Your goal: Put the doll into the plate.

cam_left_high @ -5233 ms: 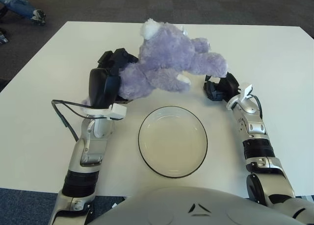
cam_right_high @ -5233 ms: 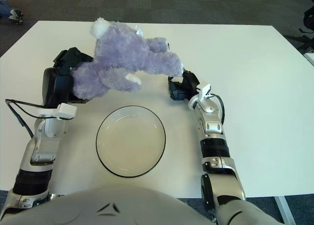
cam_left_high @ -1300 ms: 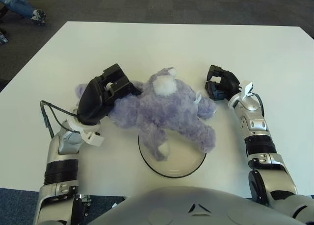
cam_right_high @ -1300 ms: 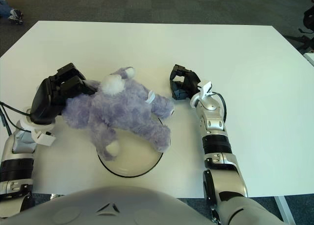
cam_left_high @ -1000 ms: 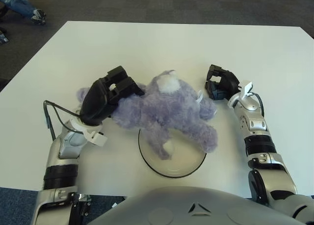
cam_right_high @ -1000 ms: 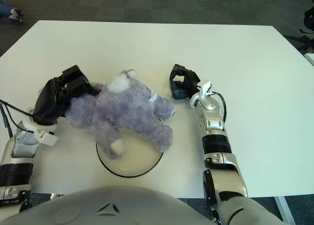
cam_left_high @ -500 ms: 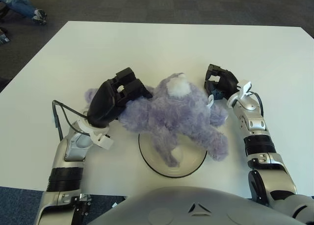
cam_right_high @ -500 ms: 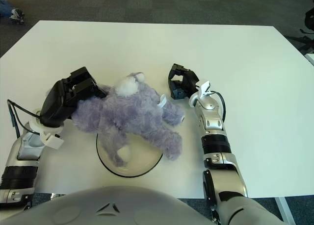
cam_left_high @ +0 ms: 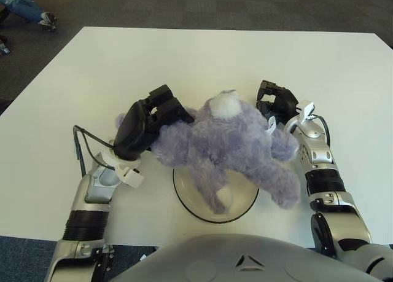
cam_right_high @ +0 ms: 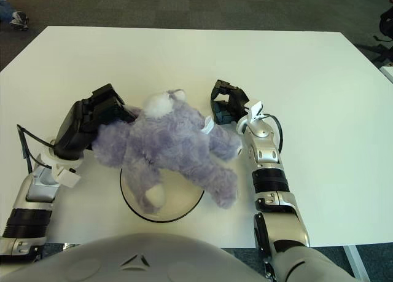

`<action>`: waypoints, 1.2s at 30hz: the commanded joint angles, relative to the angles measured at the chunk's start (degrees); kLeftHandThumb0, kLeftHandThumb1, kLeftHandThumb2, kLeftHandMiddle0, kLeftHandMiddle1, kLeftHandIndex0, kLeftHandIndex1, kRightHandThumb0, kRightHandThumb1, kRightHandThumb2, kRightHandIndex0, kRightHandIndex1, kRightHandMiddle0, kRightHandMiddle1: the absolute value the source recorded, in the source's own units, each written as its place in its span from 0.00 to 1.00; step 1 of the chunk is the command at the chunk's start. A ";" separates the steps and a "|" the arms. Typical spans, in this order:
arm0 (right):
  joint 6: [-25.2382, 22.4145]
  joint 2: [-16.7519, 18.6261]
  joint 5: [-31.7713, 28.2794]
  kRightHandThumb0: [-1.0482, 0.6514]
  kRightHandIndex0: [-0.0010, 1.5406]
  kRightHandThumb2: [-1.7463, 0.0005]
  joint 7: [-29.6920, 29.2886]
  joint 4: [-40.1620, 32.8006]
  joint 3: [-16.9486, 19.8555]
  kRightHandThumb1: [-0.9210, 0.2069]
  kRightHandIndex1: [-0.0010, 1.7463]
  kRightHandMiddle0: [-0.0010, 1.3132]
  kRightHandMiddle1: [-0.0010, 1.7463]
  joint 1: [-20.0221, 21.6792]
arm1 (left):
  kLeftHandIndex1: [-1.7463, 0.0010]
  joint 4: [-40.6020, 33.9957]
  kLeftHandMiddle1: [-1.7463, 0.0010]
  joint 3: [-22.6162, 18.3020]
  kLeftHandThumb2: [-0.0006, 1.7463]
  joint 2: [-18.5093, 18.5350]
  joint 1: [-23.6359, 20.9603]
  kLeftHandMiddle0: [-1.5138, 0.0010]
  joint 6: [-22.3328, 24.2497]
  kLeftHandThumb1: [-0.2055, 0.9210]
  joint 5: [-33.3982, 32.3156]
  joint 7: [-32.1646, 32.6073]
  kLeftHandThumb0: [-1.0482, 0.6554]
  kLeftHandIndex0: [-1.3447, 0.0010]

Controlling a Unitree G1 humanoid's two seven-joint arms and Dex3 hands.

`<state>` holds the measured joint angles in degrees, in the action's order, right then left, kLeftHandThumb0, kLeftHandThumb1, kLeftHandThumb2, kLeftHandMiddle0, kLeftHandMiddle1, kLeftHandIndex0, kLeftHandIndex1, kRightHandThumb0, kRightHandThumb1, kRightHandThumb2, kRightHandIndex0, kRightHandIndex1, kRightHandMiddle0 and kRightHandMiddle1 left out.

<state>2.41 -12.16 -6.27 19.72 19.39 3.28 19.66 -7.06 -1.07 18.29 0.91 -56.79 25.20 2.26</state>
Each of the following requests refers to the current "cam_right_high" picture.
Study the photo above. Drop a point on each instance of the white black sneaker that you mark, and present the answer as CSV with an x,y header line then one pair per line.
x,y
19,19

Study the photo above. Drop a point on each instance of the white desk edge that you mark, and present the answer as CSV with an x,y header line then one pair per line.
x,y
388,73

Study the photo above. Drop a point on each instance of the grey robot torso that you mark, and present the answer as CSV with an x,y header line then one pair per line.
x,y
138,257

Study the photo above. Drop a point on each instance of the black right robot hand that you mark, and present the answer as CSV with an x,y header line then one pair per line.
x,y
238,102

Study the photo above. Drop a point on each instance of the black office chair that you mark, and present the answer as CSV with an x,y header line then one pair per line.
x,y
387,24

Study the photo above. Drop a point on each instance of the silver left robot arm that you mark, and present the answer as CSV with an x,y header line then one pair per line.
x,y
33,186

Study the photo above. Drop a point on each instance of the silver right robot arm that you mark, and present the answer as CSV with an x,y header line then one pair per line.
x,y
267,159

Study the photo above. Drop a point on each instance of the purple plush bear doll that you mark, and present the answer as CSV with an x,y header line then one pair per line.
x,y
172,140

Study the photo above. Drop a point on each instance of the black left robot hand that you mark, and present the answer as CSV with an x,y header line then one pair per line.
x,y
76,128

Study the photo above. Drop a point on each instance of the white table leg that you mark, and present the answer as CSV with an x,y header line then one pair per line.
x,y
354,263

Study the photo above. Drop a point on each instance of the person's leg blue jeans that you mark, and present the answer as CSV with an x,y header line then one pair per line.
x,y
4,8

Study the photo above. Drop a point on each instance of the white plate black rim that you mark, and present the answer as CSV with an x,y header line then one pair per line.
x,y
181,199

